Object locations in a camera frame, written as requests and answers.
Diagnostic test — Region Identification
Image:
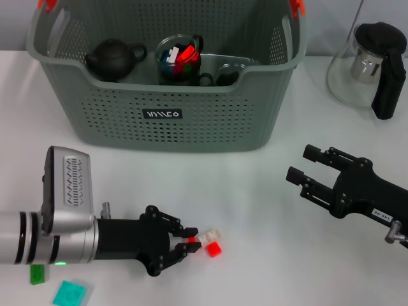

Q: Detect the glass pitcher with black handle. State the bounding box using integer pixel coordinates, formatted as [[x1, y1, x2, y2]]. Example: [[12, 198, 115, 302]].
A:
[[325, 21, 408, 120]]

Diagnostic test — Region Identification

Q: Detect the bright red sloped brick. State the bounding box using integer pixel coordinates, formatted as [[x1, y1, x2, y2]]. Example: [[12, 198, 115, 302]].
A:
[[177, 45, 198, 64]]

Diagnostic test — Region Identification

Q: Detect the right gripper plug with cable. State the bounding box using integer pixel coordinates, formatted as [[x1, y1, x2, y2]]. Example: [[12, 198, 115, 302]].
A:
[[384, 220, 408, 245]]

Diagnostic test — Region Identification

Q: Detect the small red building brick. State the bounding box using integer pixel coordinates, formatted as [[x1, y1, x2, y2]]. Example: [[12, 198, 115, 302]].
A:
[[203, 241, 222, 258]]

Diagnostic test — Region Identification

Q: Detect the dark clay teapot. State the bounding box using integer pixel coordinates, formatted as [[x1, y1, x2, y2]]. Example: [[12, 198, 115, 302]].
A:
[[84, 38, 149, 83]]

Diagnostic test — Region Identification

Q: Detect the teal flat building brick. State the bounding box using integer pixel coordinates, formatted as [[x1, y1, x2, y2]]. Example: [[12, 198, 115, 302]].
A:
[[52, 280, 87, 306]]

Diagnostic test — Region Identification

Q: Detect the translucent white building brick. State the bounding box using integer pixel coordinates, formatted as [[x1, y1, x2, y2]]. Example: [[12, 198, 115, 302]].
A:
[[198, 228, 223, 246]]

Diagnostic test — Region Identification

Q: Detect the long green building brick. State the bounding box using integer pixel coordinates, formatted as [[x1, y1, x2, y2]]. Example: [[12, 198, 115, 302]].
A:
[[29, 264, 46, 284]]

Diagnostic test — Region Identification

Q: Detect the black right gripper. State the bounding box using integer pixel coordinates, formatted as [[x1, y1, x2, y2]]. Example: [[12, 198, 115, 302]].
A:
[[286, 144, 408, 229]]

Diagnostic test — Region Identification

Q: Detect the small white building brick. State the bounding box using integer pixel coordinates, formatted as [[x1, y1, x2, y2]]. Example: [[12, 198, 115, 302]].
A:
[[162, 47, 181, 64]]

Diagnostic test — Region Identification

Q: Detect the thin grey vertical pole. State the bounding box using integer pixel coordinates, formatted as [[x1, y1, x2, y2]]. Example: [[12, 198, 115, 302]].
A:
[[349, 0, 364, 36]]

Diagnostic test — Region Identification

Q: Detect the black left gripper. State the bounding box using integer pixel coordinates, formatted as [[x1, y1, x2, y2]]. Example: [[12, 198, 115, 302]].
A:
[[97, 206, 202, 277]]

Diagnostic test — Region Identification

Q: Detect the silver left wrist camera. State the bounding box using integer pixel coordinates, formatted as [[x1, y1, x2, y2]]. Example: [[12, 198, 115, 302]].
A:
[[41, 145, 96, 235]]

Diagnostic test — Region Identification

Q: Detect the grey-green perforated storage basket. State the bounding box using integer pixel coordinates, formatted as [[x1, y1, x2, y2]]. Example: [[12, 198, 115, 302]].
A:
[[25, 0, 309, 154]]

